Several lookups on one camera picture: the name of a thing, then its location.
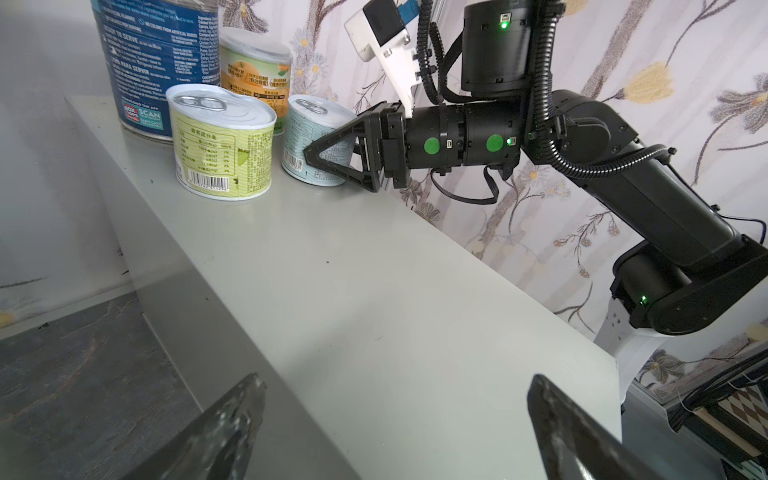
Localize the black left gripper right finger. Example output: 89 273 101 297
527 374 660 480

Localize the green labelled white can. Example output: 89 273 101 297
166 84 277 201

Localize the teal labelled white can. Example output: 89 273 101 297
280 94 359 188

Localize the black cable bottom right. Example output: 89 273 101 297
665 347 768 433

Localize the orange can with plastic lid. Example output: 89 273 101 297
219 27 293 135

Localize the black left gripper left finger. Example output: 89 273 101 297
125 373 267 479

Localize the blue labelled tin can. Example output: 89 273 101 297
91 0 220 142

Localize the grey metal cabinet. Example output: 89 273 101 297
67 95 622 479

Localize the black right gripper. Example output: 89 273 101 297
303 102 410 191

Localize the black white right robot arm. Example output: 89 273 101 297
303 1 767 390

